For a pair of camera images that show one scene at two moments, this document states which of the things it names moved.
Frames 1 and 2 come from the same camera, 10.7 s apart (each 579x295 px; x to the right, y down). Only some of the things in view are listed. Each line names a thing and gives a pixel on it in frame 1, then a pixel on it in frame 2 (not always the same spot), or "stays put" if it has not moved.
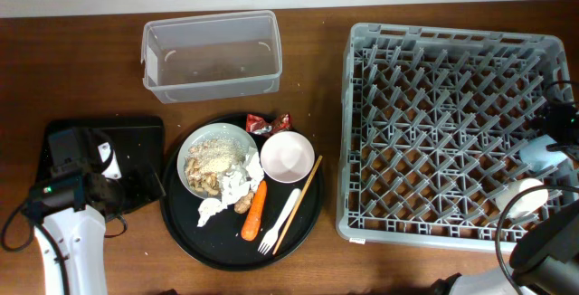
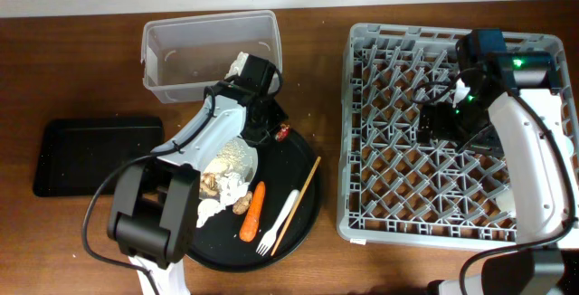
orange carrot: [251, 225] stays put
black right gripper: [555, 115] to [440, 112]
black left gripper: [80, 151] to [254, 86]
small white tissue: [208, 208] stays put
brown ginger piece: [243, 204] stays put
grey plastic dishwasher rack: [432, 123] stays put
